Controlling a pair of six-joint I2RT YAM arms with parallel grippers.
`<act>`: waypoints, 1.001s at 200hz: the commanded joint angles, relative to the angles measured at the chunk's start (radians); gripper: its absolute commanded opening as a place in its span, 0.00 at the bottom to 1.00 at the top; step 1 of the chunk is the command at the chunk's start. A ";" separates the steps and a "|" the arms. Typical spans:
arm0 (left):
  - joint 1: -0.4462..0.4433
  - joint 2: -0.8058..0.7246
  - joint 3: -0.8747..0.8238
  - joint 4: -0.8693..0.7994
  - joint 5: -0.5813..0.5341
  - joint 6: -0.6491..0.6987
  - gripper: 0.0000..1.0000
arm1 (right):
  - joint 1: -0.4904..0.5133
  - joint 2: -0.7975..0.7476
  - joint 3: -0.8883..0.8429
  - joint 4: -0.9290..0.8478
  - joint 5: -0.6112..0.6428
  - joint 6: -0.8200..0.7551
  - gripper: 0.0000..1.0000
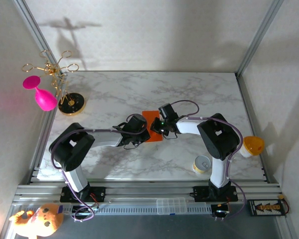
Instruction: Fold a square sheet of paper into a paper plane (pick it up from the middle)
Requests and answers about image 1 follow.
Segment grey slotted cable duct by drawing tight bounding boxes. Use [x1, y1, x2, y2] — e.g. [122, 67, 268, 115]
[71, 202, 214, 216]

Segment orange plush toy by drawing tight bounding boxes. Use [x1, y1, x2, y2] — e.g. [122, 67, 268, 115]
[8, 203, 65, 238]

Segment pink wine glass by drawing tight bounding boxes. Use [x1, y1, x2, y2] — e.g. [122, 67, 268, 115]
[22, 75, 58, 112]

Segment aluminium side rail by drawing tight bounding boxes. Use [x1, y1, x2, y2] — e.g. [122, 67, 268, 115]
[235, 72, 274, 184]
[28, 73, 69, 185]

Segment clear plastic organizer box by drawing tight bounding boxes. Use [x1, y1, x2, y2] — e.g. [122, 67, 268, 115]
[156, 197, 187, 215]

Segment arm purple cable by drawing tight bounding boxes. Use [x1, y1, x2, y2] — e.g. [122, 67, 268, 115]
[169, 100, 247, 221]
[50, 114, 148, 223]

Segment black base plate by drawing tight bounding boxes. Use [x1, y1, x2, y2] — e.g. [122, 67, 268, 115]
[193, 185, 239, 203]
[60, 186, 107, 203]

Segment gold wire glass rack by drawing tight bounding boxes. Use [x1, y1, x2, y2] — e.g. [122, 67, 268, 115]
[21, 49, 87, 117]

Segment yellow tin can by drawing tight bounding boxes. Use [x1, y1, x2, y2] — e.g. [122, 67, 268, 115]
[192, 155, 212, 175]

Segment yellow plug with black wire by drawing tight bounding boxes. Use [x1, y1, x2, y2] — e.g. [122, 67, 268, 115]
[278, 195, 291, 215]

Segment orange and white goblet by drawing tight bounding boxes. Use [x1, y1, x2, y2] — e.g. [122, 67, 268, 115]
[240, 135, 266, 159]

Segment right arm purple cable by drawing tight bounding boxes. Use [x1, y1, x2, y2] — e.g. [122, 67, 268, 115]
[169, 100, 247, 221]

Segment aluminium corner post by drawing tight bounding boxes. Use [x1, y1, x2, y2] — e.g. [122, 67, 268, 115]
[235, 0, 285, 77]
[11, 0, 68, 77]

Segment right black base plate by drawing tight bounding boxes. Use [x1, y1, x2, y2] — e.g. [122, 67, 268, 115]
[193, 185, 239, 203]

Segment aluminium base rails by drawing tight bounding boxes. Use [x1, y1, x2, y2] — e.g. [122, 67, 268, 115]
[12, 183, 284, 207]

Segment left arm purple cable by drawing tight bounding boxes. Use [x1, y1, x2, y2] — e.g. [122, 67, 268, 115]
[50, 114, 148, 223]

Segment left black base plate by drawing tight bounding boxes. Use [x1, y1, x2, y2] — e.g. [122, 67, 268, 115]
[60, 186, 107, 203]

